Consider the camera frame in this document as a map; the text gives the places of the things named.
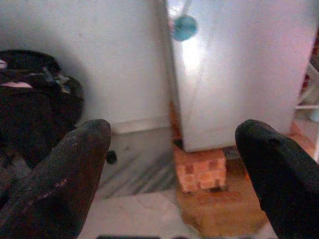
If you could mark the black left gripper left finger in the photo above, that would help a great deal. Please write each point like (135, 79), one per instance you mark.
(62, 174)

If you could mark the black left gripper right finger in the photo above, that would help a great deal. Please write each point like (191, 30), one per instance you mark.
(286, 179)

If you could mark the orange brick fridge stand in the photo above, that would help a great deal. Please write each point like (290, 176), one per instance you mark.
(202, 171)

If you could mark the white fridge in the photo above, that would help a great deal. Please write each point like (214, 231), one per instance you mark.
(236, 87)

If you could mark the small black floor object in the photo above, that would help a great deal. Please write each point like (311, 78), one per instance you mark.
(111, 157)

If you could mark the black cloth bag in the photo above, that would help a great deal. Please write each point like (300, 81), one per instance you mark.
(32, 104)

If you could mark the grey striped floor mat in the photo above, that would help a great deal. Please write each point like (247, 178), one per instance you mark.
(144, 174)

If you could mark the white shelf rack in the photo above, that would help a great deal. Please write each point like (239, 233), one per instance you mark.
(309, 94)

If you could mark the teal round ball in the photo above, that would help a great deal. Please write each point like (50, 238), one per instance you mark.
(185, 28)

